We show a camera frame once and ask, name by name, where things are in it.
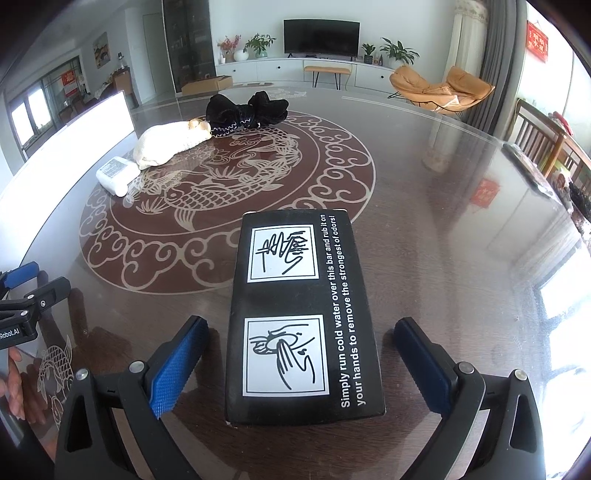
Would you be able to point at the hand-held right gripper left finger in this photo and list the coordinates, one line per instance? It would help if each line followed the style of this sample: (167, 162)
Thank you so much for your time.
(178, 364)

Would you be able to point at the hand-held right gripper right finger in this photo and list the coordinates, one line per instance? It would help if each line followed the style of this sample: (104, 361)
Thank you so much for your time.
(425, 369)

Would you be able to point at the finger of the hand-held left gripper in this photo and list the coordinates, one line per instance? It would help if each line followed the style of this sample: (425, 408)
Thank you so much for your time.
(23, 273)
(53, 290)

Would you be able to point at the black printed box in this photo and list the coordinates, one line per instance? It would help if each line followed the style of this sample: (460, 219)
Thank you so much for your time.
(323, 300)

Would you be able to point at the person's left hand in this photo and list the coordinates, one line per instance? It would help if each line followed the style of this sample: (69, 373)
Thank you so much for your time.
(16, 383)

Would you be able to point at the white plastic bottle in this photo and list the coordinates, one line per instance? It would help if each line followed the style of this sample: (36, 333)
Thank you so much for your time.
(117, 175)

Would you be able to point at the white foam board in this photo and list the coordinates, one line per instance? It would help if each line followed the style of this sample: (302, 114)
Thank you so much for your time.
(55, 138)

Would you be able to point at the cream knitted hat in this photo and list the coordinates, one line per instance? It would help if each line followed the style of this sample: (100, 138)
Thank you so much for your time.
(166, 143)

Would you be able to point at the red paper window sign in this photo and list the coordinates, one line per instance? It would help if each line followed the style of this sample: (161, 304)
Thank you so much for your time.
(69, 82)

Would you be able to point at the wooden side cabinet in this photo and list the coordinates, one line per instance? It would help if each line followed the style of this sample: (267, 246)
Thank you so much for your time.
(124, 85)

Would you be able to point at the black plastic packet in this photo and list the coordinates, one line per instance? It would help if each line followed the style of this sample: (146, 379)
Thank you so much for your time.
(526, 168)

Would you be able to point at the pile of assorted clutter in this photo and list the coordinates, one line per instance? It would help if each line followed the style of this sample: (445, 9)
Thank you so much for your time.
(577, 203)

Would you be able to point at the cardboard box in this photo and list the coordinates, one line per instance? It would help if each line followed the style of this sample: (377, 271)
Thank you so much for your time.
(205, 85)

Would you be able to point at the wooden chair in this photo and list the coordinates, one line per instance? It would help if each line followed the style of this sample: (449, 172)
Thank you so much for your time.
(535, 134)
(577, 159)

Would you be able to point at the black velvet scrunchie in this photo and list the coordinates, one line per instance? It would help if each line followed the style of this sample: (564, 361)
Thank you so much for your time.
(249, 113)

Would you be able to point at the orange lounge chair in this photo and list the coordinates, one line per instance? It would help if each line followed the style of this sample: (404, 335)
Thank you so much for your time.
(443, 90)

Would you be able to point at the dark glass display cabinet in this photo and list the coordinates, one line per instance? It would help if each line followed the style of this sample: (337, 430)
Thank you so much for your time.
(189, 46)

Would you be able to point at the red flower arrangement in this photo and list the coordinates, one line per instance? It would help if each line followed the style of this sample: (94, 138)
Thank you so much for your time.
(227, 46)

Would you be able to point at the white round vase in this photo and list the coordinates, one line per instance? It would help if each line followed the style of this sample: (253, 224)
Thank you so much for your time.
(240, 56)

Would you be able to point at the grey curtain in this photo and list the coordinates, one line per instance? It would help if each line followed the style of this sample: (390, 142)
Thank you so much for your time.
(501, 69)

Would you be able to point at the white television cabinet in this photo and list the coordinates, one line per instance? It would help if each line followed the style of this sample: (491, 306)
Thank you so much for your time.
(277, 69)

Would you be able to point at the wooden bench with metal legs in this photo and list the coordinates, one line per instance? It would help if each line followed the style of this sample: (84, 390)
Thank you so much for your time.
(328, 70)

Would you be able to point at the large leafy potted plant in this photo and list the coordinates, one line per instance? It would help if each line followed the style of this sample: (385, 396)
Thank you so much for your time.
(398, 53)

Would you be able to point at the green potted plant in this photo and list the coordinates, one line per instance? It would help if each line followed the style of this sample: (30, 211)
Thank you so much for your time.
(259, 45)

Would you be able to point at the small potted plant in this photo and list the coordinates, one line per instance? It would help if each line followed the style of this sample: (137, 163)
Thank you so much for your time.
(368, 53)

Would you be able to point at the covered floor air conditioner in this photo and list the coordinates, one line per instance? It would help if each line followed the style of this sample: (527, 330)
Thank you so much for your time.
(466, 41)

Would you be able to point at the black television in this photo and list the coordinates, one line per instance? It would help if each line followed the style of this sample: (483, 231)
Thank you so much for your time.
(321, 37)

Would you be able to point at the framed wall painting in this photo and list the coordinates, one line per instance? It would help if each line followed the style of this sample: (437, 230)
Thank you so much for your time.
(101, 50)

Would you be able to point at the red wall hanging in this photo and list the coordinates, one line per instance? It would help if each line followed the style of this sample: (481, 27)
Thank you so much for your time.
(538, 41)

